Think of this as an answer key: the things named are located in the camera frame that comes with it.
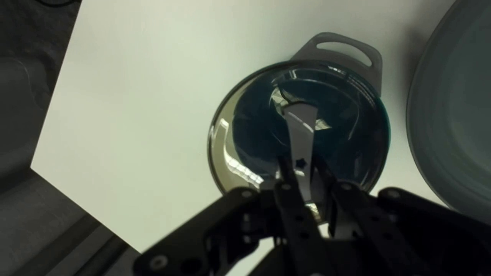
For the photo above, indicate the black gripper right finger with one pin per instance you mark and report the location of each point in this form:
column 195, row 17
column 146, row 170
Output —
column 369, row 224

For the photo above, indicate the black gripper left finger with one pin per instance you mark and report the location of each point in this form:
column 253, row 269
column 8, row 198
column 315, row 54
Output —
column 286, row 224

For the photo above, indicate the large grey-teal round pan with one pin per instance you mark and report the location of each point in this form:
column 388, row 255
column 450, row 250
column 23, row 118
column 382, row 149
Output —
column 461, row 101

